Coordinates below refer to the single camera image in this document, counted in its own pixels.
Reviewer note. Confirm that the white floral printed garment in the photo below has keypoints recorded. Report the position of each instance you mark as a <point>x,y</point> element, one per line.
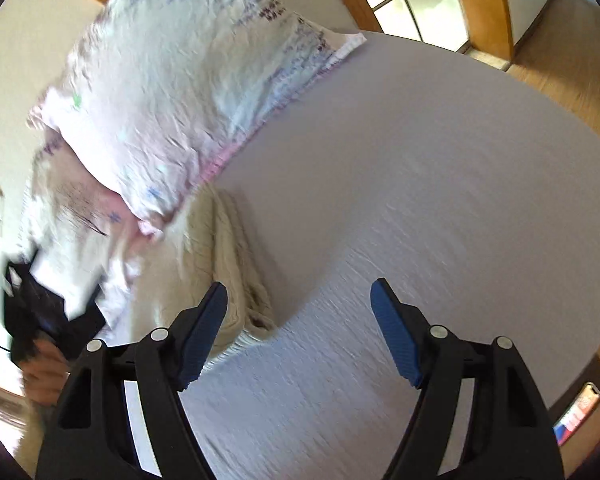
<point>180,110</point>

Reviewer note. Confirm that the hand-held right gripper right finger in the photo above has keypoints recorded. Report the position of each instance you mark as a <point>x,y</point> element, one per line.
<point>399,332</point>

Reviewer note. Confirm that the smartphone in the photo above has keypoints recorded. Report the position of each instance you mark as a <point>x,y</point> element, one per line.
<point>577,410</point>

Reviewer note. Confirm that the person's left hand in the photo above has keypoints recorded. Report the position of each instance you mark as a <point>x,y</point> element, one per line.
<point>45,370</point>

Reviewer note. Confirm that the cream knitted blanket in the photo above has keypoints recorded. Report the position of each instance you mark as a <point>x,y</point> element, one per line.
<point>220,270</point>

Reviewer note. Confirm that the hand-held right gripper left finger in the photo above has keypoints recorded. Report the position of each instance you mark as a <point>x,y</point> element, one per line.
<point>204,332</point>

